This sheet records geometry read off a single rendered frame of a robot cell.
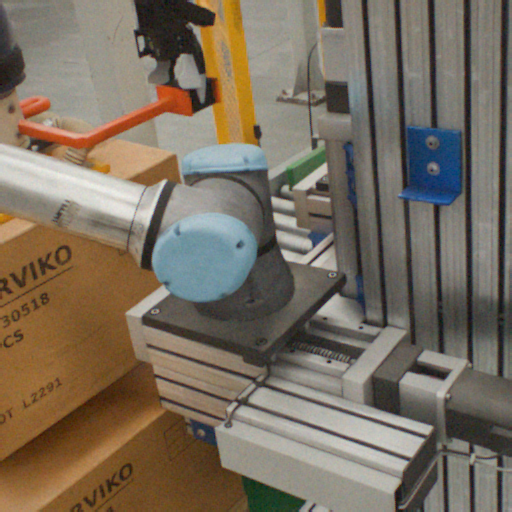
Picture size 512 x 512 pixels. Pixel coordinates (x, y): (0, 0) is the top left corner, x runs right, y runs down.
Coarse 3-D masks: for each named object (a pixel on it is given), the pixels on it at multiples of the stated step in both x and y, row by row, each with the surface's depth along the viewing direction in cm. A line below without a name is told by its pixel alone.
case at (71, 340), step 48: (0, 240) 146; (48, 240) 152; (0, 288) 147; (48, 288) 155; (96, 288) 164; (144, 288) 173; (0, 336) 150; (48, 336) 158; (96, 336) 167; (0, 384) 152; (48, 384) 161; (96, 384) 170; (0, 432) 155
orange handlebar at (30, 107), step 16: (32, 112) 163; (144, 112) 153; (160, 112) 156; (32, 128) 152; (48, 128) 151; (96, 128) 148; (112, 128) 148; (128, 128) 151; (64, 144) 147; (80, 144) 145
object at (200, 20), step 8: (176, 0) 151; (184, 0) 152; (176, 8) 151; (184, 8) 153; (192, 8) 154; (200, 8) 156; (184, 16) 156; (192, 16) 155; (200, 16) 156; (208, 16) 158; (200, 24) 158; (208, 24) 159
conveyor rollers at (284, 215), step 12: (288, 192) 276; (276, 204) 269; (288, 204) 267; (276, 216) 260; (288, 216) 259; (276, 228) 260; (288, 228) 257; (300, 228) 254; (288, 240) 246; (300, 240) 244; (288, 252) 239; (300, 252) 245
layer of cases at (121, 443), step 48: (144, 384) 194; (48, 432) 183; (96, 432) 181; (144, 432) 181; (0, 480) 172; (48, 480) 170; (96, 480) 173; (144, 480) 184; (192, 480) 197; (240, 480) 212
